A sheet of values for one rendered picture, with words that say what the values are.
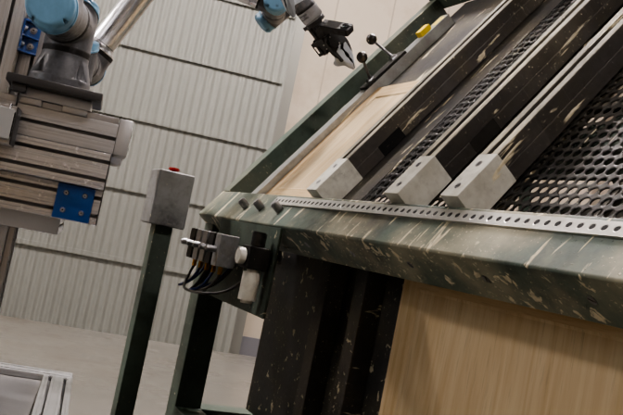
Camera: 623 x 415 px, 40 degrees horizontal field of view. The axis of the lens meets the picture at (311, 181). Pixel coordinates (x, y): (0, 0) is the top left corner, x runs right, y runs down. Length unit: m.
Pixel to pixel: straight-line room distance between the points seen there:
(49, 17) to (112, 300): 3.68
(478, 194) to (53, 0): 1.04
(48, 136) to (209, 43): 3.61
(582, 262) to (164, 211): 1.75
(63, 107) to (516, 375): 1.21
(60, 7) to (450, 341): 1.15
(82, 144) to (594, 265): 1.30
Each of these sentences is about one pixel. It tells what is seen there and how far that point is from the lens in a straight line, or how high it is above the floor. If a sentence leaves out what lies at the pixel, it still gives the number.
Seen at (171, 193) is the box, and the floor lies 0.86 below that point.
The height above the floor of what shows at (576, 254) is 0.84.
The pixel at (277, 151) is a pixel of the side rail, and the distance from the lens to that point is 2.98.
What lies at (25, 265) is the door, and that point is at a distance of 5.56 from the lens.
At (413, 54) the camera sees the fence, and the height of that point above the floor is 1.49.
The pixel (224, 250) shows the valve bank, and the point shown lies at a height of 0.72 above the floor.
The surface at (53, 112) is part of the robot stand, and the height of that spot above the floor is 0.97.
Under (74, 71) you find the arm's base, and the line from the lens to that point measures 2.17.
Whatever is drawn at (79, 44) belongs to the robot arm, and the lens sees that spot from 2.19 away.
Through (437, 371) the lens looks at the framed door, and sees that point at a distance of 1.97.
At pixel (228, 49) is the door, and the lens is 5.69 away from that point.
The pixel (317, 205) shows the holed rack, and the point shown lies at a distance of 2.16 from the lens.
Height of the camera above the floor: 0.78
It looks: 4 degrees up
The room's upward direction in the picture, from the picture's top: 11 degrees clockwise
